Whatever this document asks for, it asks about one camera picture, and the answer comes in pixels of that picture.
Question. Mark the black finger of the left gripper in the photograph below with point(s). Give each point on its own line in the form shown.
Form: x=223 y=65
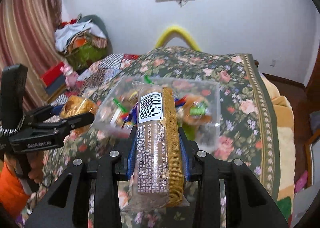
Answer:
x=41 y=114
x=39 y=129

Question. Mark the beige orange blanket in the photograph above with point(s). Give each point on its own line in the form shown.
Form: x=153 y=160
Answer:
x=287 y=149

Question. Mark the striped pink curtain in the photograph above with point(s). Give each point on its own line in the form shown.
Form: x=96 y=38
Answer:
x=27 y=37

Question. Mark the clear plastic storage bin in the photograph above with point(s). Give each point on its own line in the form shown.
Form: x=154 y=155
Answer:
x=133 y=99

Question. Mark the person's hand on handle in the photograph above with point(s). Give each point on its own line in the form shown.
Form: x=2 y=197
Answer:
x=35 y=160

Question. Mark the pink plush toy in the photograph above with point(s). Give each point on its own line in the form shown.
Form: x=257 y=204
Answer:
x=70 y=75

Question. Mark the round bread bun pack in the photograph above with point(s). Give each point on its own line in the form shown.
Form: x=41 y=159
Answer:
x=77 y=105

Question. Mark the pile of clothes on chair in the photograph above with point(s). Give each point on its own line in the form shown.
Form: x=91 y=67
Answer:
x=82 y=41

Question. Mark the gold brown biscuit pack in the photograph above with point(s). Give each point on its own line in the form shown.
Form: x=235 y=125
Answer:
x=158 y=176

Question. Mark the patchwork quilt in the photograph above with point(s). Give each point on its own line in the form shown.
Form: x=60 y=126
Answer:
x=98 y=74

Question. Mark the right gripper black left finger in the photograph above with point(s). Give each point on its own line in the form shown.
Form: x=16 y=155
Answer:
x=66 y=203

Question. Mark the yellow padded hoop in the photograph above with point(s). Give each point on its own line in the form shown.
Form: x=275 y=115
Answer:
x=176 y=31

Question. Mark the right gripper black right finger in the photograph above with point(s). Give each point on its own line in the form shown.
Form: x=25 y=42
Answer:
x=248 y=203

